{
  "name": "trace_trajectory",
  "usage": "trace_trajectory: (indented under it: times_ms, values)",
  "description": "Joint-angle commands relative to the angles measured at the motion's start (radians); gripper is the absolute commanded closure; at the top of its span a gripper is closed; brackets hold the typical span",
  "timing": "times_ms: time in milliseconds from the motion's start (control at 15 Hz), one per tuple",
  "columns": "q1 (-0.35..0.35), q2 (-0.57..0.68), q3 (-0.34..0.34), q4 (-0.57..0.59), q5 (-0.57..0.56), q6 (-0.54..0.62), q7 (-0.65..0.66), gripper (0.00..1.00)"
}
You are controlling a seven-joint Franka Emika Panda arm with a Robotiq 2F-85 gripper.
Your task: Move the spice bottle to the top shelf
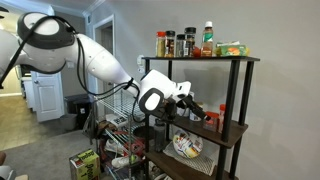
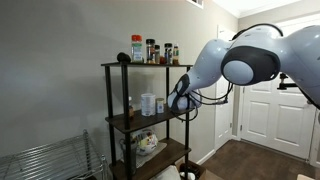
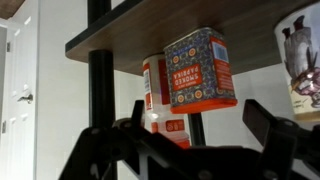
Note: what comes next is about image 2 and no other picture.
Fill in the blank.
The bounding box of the wide white panel door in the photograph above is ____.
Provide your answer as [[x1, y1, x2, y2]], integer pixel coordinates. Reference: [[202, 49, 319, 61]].
[[240, 79, 318, 160]]

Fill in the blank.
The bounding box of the small brown sauce bottle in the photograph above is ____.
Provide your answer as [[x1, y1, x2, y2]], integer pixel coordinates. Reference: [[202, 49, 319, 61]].
[[128, 96, 135, 120]]

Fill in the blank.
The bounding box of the brown cardboard box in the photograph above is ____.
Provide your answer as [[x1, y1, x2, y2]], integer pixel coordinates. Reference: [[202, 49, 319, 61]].
[[175, 159, 216, 180]]

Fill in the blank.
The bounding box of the black cap orange spice jar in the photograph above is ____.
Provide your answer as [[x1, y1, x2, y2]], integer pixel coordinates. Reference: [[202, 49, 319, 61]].
[[145, 38, 156, 65]]

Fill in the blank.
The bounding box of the black cap dark spice jar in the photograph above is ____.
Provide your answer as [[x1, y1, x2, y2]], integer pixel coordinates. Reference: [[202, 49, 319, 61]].
[[163, 42, 174, 65]]

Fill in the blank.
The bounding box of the small can gold lid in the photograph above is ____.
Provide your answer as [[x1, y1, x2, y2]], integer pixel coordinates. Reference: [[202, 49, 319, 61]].
[[155, 97, 165, 115]]

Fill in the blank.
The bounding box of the tan box corner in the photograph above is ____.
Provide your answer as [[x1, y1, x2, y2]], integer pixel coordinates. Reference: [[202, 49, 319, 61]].
[[296, 173, 317, 180]]

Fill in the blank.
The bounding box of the short black cap spice jar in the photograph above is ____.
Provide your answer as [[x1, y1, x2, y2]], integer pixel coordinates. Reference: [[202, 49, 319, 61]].
[[154, 44, 161, 65]]

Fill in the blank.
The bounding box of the narrow white panel door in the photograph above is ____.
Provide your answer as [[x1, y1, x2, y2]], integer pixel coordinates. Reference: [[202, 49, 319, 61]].
[[214, 24, 238, 151]]

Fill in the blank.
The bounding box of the white wall vent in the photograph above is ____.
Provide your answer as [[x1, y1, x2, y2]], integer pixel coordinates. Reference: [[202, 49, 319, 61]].
[[185, 0, 205, 10]]

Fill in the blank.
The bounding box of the black lump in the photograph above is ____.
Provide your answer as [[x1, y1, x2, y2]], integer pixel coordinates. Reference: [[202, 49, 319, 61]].
[[116, 51, 132, 63]]

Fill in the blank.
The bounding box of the checkered mesh mat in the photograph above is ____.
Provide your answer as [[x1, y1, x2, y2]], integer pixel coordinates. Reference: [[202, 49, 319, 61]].
[[134, 141, 168, 169]]

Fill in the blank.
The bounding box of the black camera on stand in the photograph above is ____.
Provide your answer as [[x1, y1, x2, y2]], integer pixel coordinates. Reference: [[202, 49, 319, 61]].
[[277, 72, 301, 91]]

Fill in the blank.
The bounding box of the dark wood black-post shelf unit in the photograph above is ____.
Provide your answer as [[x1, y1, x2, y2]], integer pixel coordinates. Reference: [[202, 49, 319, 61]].
[[100, 61, 194, 180]]

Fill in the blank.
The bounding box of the large red cap spice jar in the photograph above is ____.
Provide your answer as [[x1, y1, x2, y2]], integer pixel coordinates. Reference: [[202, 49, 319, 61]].
[[130, 34, 144, 64]]

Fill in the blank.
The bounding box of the chrome wire rack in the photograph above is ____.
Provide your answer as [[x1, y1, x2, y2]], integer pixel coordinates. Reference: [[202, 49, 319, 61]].
[[0, 129, 109, 180]]

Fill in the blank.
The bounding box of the white round canister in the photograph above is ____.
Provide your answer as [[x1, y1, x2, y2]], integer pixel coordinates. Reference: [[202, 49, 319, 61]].
[[140, 93, 157, 117]]

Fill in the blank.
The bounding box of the white plastic bag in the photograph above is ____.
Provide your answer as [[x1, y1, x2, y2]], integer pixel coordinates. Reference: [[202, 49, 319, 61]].
[[150, 164, 182, 180]]

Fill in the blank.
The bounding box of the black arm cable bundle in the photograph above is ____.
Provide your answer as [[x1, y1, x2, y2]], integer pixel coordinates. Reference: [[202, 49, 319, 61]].
[[171, 22, 285, 123]]

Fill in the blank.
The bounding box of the white roll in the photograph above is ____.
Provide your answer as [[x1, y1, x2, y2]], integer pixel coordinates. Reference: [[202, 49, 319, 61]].
[[179, 171, 196, 180]]

